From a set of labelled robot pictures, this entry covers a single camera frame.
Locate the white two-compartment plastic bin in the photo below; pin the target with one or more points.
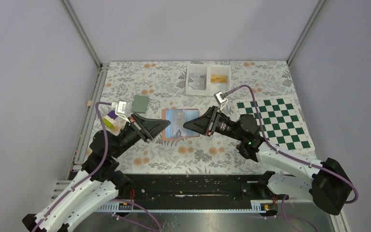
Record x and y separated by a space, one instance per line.
208 70

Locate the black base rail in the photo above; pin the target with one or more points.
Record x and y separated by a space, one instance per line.
195 192

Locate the green white chessboard mat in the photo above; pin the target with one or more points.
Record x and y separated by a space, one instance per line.
282 122

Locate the blue credit card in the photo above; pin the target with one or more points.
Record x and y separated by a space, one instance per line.
179 123

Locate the silver credit card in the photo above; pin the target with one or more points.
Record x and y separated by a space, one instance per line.
197 77

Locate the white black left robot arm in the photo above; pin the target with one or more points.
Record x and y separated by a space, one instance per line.
76 202

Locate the gold credit card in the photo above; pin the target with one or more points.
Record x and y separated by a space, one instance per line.
219 78

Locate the purple white green block stack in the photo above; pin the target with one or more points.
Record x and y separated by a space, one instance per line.
110 120

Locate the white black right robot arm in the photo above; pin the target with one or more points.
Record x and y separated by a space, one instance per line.
325 183

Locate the white VIP credit card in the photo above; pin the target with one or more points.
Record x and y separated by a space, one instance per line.
197 84

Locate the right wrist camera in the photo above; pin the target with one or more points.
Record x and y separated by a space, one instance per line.
221 99

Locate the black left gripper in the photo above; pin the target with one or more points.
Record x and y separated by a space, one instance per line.
147 127

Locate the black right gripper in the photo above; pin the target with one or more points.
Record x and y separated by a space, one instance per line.
206 124

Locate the floral tablecloth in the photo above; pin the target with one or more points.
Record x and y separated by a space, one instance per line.
179 151

